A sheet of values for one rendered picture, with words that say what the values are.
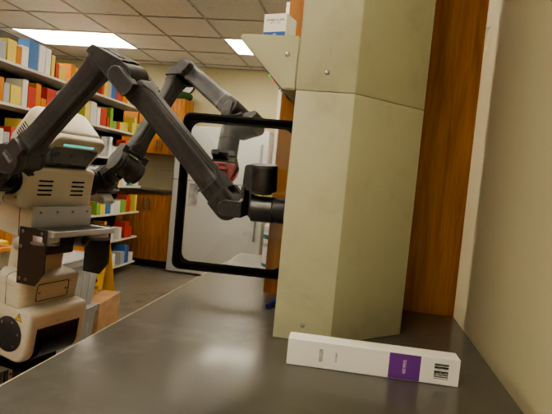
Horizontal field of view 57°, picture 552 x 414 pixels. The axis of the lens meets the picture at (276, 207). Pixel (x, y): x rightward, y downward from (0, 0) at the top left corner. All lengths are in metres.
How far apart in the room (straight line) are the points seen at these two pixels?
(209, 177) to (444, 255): 0.62
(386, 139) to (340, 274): 0.28
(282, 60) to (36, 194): 0.89
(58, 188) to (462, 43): 1.19
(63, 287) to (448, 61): 1.29
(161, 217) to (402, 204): 5.52
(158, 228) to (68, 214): 4.85
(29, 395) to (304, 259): 0.50
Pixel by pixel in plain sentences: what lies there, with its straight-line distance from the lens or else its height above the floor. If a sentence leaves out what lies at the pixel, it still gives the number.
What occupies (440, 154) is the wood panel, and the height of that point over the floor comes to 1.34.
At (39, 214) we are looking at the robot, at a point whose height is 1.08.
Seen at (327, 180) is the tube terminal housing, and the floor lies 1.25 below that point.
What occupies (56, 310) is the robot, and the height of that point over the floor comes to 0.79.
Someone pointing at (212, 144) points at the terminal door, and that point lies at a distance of 1.29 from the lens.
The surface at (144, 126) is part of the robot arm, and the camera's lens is 1.75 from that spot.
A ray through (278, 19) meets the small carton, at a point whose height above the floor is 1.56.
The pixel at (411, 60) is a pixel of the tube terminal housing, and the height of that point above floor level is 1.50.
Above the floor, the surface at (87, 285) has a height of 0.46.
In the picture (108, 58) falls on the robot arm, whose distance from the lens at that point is 1.23.
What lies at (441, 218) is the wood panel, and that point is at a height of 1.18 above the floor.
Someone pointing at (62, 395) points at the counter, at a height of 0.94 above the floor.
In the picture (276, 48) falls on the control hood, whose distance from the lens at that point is 0.99.
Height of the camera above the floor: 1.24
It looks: 3 degrees down
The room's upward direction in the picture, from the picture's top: 5 degrees clockwise
